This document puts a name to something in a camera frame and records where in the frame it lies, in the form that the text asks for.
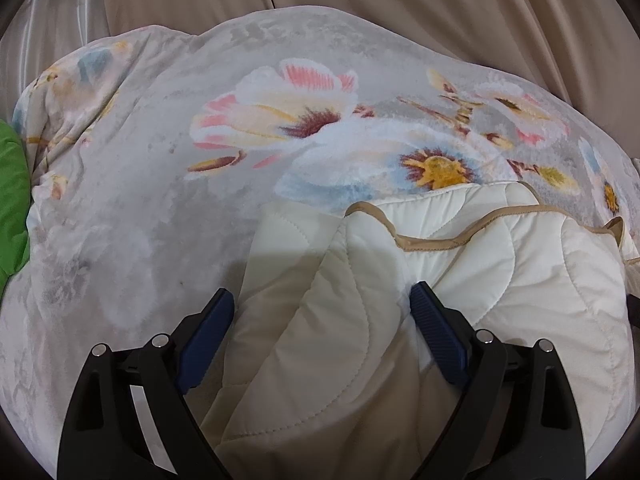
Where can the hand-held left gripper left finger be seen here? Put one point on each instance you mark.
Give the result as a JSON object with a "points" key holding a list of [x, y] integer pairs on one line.
{"points": [[207, 335]]}

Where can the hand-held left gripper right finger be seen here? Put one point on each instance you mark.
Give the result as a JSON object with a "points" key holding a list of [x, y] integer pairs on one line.
{"points": [[437, 330]]}

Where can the cream quilted jacket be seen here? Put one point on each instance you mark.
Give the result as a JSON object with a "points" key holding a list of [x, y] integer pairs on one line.
{"points": [[325, 360]]}

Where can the grey floral blanket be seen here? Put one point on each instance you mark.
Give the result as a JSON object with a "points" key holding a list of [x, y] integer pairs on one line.
{"points": [[150, 160]]}

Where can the green pillow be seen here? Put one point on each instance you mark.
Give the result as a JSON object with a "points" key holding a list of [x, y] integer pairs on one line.
{"points": [[12, 210]]}

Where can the white satin curtain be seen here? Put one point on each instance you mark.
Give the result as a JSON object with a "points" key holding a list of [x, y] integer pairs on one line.
{"points": [[50, 25]]}

